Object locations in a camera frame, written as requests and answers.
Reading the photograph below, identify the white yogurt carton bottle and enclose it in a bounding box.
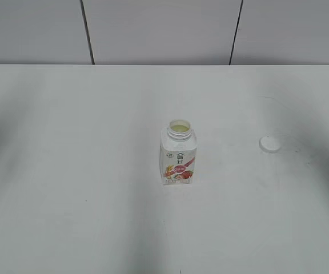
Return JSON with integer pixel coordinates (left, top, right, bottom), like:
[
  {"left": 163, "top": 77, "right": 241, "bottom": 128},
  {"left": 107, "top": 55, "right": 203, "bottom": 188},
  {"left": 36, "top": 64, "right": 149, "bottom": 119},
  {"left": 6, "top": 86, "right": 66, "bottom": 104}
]
[{"left": 159, "top": 119, "right": 197, "bottom": 186}]

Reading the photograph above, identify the white screw cap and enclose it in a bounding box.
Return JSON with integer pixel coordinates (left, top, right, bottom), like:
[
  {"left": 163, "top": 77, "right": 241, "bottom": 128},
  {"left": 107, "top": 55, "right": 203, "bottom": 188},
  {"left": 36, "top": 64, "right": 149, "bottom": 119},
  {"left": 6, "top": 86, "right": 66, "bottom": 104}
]
[{"left": 259, "top": 136, "right": 282, "bottom": 154}]

